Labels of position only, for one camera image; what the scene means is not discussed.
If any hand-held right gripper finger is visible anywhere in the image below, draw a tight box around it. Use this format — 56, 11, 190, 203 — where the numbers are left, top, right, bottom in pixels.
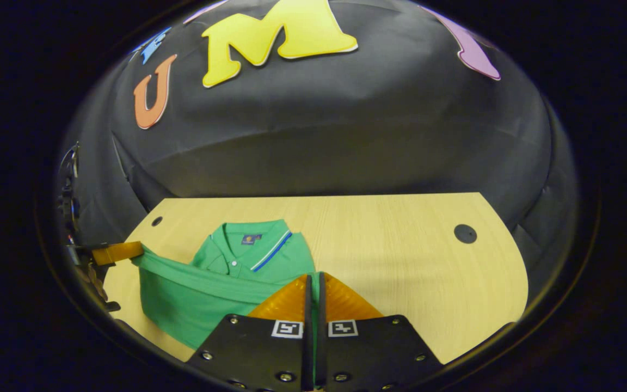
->
314, 271, 445, 392
186, 273, 314, 392

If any green T-shirt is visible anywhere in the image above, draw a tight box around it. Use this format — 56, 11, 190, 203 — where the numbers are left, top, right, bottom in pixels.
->
131, 219, 326, 350

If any black backdrop cloth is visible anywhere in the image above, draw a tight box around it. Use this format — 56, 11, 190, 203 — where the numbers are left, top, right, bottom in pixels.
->
55, 0, 581, 297

